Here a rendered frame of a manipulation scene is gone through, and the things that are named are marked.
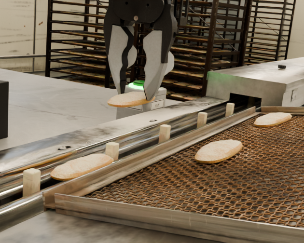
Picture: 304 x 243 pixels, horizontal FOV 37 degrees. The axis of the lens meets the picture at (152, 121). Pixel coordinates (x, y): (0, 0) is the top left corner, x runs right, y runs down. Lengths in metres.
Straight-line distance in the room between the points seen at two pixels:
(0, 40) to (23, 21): 0.47
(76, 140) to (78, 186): 0.24
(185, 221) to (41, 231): 0.10
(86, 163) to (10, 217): 0.15
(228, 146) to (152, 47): 0.17
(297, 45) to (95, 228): 7.43
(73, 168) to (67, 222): 0.20
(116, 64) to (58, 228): 0.33
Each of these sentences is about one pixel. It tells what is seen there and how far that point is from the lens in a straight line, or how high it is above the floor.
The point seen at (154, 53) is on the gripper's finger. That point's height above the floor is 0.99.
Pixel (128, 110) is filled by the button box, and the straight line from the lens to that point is 0.85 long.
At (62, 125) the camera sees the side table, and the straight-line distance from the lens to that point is 0.84.
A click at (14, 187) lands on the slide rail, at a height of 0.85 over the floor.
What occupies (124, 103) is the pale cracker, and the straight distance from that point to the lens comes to 0.55.
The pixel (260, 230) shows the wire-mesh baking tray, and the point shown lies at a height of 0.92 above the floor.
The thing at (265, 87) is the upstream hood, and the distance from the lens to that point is 0.99.
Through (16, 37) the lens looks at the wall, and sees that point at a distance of 6.47.
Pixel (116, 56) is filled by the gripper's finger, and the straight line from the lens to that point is 0.59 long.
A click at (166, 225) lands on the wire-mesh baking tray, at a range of 0.29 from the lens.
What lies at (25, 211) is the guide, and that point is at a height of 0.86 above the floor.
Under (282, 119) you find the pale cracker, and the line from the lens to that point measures 0.67.
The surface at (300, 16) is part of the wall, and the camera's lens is 7.69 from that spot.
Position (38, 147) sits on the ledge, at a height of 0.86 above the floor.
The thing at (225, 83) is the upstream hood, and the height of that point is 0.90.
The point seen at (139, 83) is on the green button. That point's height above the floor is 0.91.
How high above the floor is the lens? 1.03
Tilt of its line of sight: 13 degrees down
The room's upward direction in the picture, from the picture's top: 5 degrees clockwise
